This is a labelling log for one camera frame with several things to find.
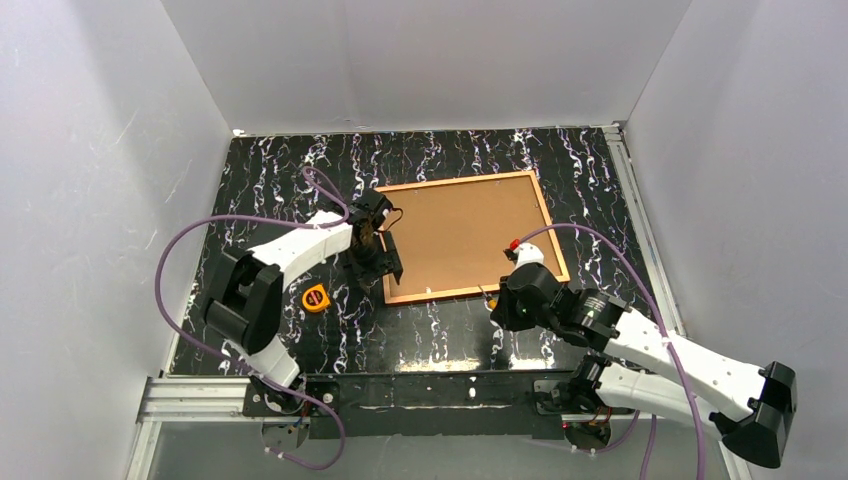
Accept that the red wooden picture frame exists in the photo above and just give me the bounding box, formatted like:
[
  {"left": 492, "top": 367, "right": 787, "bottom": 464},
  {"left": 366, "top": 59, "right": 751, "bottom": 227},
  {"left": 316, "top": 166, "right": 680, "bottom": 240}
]
[{"left": 379, "top": 171, "right": 569, "bottom": 305}]

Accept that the yellow handled screwdriver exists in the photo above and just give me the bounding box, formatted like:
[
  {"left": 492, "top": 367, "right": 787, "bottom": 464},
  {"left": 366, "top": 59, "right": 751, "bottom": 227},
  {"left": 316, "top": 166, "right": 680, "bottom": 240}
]
[{"left": 478, "top": 285, "right": 497, "bottom": 312}]

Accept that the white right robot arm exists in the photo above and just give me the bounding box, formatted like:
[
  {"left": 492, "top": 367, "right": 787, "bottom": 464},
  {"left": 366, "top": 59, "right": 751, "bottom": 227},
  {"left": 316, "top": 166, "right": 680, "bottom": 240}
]
[{"left": 491, "top": 263, "right": 798, "bottom": 469}]

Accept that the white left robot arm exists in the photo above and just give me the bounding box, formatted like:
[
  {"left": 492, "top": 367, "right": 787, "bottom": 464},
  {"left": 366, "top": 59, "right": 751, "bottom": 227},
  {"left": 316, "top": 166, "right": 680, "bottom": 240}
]
[{"left": 201, "top": 207, "right": 403, "bottom": 388}]

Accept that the yellow tape measure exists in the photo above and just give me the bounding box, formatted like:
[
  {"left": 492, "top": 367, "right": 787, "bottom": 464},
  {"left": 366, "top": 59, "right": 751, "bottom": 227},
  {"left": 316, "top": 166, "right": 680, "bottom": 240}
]
[{"left": 301, "top": 284, "right": 331, "bottom": 314}]

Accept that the black flat card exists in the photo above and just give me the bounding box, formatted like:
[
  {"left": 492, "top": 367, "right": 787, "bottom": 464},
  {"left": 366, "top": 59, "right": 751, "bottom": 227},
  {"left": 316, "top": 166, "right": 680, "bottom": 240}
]
[{"left": 232, "top": 222, "right": 292, "bottom": 250}]

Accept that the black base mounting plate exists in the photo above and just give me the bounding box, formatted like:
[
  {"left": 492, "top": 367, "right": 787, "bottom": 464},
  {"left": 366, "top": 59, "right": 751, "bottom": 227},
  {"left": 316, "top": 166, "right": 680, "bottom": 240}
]
[{"left": 242, "top": 370, "right": 613, "bottom": 440}]

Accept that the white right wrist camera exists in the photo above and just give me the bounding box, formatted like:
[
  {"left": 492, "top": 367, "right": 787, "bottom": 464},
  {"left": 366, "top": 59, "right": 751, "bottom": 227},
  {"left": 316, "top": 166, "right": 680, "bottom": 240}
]
[{"left": 503, "top": 239, "right": 545, "bottom": 270}]

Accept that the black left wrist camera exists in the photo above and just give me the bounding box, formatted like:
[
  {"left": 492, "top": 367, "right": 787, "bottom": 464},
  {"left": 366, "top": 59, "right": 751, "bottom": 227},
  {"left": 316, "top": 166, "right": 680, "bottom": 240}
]
[{"left": 348, "top": 189, "right": 394, "bottom": 232}]

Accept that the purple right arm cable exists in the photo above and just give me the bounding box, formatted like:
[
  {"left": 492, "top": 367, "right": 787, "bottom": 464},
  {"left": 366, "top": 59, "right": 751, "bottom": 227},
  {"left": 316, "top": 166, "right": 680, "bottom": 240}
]
[{"left": 516, "top": 223, "right": 710, "bottom": 480}]

